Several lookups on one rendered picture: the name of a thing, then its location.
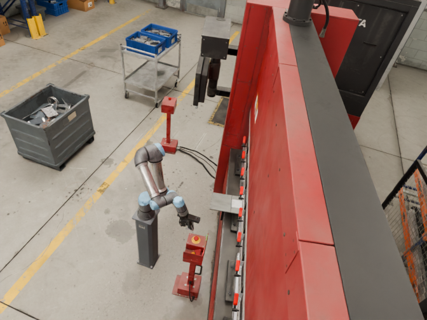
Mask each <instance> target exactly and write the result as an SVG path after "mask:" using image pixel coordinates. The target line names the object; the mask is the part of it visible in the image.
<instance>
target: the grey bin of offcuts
mask: <svg viewBox="0 0 427 320"><path fill-rule="evenodd" d="M89 98H90V95H87V94H84V95H81V94H79V93H75V92H72V91H69V90H65V89H63V88H60V87H58V86H55V85H54V84H51V83H48V84H47V85H46V86H45V87H44V88H42V89H40V90H39V91H37V92H35V93H34V94H32V95H31V96H29V97H27V98H26V99H24V100H22V101H21V102H19V103H18V104H16V105H14V106H13V107H11V108H10V109H8V110H6V111H5V110H4V111H2V112H1V113H0V116H1V117H3V118H4V119H5V121H6V124H7V126H8V128H9V131H10V133H11V135H12V138H13V140H14V143H15V145H16V147H17V149H18V150H17V153H18V154H19V155H21V156H23V158H25V159H28V160H30V161H34V162H36V163H39V164H42V165H44V166H47V167H49V168H52V169H54V170H58V171H62V170H63V169H64V168H65V167H66V165H65V161H66V160H68V158H70V157H71V156H72V155H73V153H75V152H76V151H77V150H78V149H79V148H80V147H81V146H82V145H84V144H85V143H89V144H91V143H92V142H93V141H94V134H95V130H94V129H93V123H92V116H91V112H90V106H89V101H88V99H89Z"/></svg>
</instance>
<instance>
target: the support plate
mask: <svg viewBox="0 0 427 320"><path fill-rule="evenodd" d="M231 197H232V199H235V200H239V201H242V199H238V197H239V196H232V195H227V194H219V193H215V192H212V196H211V201H210V210H215V211H223V212H228V213H235V214H239V208H232V207H231ZM231 208H232V209H231Z"/></svg>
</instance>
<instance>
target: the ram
mask: <svg viewBox="0 0 427 320"><path fill-rule="evenodd" d="M257 94H258V99H257V101H258V105H257V104H256V106H257V107H258V114H257V118H256V121H255V115H256V113H255V101H256V98H257ZM256 112H257V110H256ZM249 131H250V152H249V172H248V213H247V207H246V225H247V253H246V274H245V261H244V279H243V301H244V282H245V314H244V320H288V304H287V286H286V276H285V267H284V257H283V255H284V249H283V231H282V221H281V203H280V185H279V175H278V157H277V148H276V129H275V111H274V102H273V88H272V73H271V55H270V45H269V34H268V39H267V42H266V47H265V50H264V55H263V58H262V63H261V68H260V71H259V76H258V80H257V84H256V87H255V93H254V97H253V100H252V106H251V111H250V118H249ZM246 225H245V245H246ZM242 320H243V314H242Z"/></svg>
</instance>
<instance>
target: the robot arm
mask: <svg viewBox="0 0 427 320"><path fill-rule="evenodd" d="M164 156H165V151H164V149H163V147H162V145H161V144H160V143H154V144H152V145H148V146H145V147H141V148H139V149H138V150H137V151H136V153H135V157H134V163H135V167H136V168H137V169H138V170H139V173H140V175H141V177H142V179H143V182H144V185H145V187H146V189H147V191H145V192H142V193H141V194H140V195H139V199H138V203H139V208H138V210H137V216H138V218H139V219H141V220H144V221H148V220H151V219H152V218H153V217H154V216H155V210H157V209H160V208H162V207H164V206H168V205H169V204H173V205H174V206H175V207H176V209H177V212H178V214H177V216H178V217H179V218H180V219H179V223H180V226H181V227H185V226H187V227H186V228H185V229H186V230H191V231H193V230H194V222H195V223H199V222H200V217H197V216H195V215H192V214H189V212H188V209H187V206H186V204H185V202H184V199H183V198H182V197H181V196H179V195H178V194H177V193H176V192H175V191H174V190H169V188H168V187H167V186H166V185H165V183H164V178H163V169H162V164H161V162H162V160H163V157H164ZM148 162H149V163H150V164H151V169H152V175H151V172H150V170H149V167H148Z"/></svg>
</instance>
